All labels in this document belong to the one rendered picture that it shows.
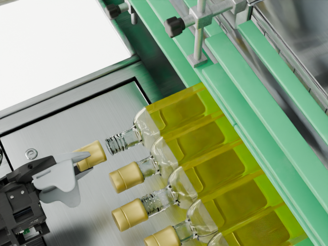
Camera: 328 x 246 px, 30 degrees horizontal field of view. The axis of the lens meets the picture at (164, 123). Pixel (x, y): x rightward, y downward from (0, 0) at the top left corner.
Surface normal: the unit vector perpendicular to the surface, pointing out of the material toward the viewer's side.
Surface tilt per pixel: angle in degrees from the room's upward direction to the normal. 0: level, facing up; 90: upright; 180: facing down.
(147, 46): 90
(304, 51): 90
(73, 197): 96
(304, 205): 90
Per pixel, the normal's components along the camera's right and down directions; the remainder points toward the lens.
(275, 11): 0.00, -0.52
